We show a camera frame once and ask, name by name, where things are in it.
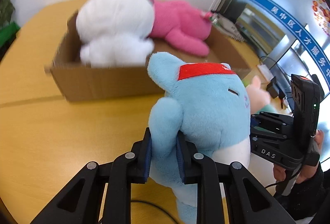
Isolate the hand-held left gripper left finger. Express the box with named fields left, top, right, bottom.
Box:
left=31, top=127, right=152, bottom=224

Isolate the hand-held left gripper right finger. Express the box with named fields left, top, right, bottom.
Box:
left=176, top=132, right=296, bottom=224

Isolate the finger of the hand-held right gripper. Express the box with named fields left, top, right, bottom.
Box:
left=250, top=123, right=293, bottom=143
left=251, top=112, right=294, bottom=127

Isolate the blue plush bear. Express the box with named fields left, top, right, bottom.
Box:
left=147, top=52, right=252, bottom=223

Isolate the brown cardboard box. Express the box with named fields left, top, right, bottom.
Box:
left=44, top=9, right=254, bottom=103

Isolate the person's right forearm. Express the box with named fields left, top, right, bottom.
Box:
left=273, top=162, right=330, bottom=221

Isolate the person's right hand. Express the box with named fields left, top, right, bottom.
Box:
left=273, top=130, right=325, bottom=184

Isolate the black power adapter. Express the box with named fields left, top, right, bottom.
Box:
left=265, top=77, right=279, bottom=96

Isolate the white pad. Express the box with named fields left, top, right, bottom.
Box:
left=257, top=64, right=274, bottom=80

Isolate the blue banner strip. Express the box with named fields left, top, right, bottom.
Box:
left=237, top=0, right=330, bottom=77

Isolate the magenta plush toy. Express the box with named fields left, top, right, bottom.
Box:
left=148, top=0, right=214, bottom=57

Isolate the white plush toy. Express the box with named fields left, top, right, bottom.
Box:
left=76, top=0, right=155, bottom=68

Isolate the large potted green plant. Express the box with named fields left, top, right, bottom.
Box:
left=0, top=0, right=14, bottom=27

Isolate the black table cable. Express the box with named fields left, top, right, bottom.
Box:
left=102, top=200, right=182, bottom=224

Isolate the thin black cable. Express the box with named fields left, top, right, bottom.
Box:
left=259, top=56, right=292, bottom=85

